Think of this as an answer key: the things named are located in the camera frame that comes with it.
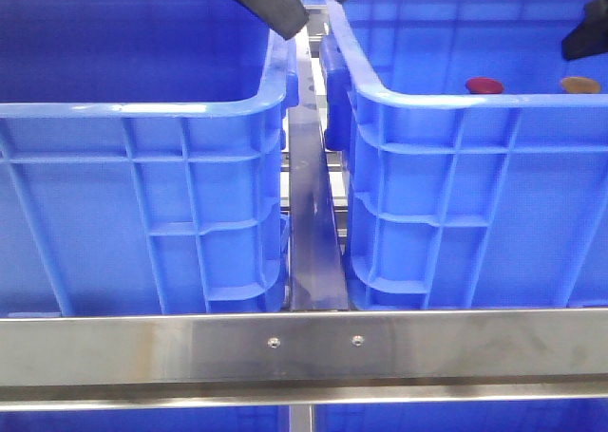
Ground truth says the lower right blue crate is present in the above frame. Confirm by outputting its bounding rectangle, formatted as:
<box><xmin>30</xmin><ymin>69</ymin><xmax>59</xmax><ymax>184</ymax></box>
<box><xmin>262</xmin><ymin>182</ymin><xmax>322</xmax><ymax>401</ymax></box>
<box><xmin>315</xmin><ymin>399</ymin><xmax>607</xmax><ymax>431</ymax></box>

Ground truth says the steel front shelf rail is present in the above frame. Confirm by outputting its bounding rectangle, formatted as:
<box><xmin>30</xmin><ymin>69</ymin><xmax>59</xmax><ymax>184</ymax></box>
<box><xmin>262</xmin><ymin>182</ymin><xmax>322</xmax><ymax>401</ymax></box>
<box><xmin>1</xmin><ymin>309</ymin><xmax>607</xmax><ymax>411</ymax></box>

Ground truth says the yellow push button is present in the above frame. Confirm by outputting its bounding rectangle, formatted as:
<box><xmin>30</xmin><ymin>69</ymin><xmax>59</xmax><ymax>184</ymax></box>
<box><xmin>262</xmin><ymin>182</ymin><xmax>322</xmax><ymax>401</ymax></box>
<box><xmin>560</xmin><ymin>76</ymin><xmax>601</xmax><ymax>94</ymax></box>

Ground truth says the right blue plastic crate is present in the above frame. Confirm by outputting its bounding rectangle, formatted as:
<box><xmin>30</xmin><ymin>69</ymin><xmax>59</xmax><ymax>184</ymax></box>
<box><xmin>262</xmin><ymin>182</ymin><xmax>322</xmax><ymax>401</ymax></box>
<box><xmin>320</xmin><ymin>0</ymin><xmax>607</xmax><ymax>310</ymax></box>

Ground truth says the lower left blue crate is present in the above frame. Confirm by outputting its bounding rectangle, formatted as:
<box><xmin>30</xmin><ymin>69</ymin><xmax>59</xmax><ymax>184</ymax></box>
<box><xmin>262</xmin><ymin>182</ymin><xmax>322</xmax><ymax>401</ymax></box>
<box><xmin>1</xmin><ymin>406</ymin><xmax>289</xmax><ymax>431</ymax></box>

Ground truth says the steel centre divider bar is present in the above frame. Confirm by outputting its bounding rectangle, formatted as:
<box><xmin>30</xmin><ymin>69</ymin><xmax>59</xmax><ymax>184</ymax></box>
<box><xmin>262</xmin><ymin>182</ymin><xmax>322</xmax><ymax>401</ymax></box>
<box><xmin>288</xmin><ymin>28</ymin><xmax>349</xmax><ymax>311</ymax></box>

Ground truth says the left blue plastic crate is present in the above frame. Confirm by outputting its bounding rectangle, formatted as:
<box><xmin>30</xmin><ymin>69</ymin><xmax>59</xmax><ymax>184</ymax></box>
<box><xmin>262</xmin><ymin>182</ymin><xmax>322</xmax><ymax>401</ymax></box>
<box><xmin>1</xmin><ymin>0</ymin><xmax>298</xmax><ymax>318</ymax></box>

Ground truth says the red push button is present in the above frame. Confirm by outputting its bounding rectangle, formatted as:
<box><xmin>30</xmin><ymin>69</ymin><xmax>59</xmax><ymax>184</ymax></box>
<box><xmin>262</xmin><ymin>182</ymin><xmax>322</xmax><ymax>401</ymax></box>
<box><xmin>465</xmin><ymin>76</ymin><xmax>504</xmax><ymax>95</ymax></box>

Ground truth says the blue plastic crate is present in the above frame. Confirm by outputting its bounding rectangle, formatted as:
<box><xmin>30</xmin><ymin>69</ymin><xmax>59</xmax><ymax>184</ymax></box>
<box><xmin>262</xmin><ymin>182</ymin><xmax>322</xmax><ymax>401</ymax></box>
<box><xmin>320</xmin><ymin>0</ymin><xmax>607</xmax><ymax>310</ymax></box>
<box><xmin>1</xmin><ymin>0</ymin><xmax>298</xmax><ymax>318</ymax></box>

